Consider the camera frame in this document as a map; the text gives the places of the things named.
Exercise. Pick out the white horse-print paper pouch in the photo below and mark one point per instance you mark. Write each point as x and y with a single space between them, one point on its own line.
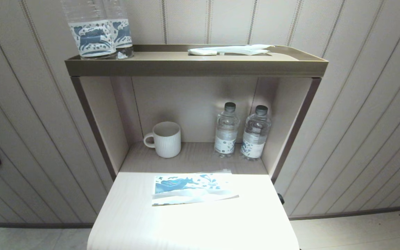
193 189

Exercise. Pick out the small clear water bottle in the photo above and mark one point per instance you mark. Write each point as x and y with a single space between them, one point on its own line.
226 133
254 139

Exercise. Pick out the white ribbed ceramic mug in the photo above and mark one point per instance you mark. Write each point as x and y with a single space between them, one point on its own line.
167 140

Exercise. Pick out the beige brown shelf unit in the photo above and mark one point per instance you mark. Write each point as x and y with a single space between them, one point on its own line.
186 67

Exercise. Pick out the white plastic sachet wrapper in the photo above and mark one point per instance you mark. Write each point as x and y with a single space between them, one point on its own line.
231 50

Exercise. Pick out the large horse-label water bottle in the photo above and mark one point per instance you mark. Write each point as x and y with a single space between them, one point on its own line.
90 34
123 34

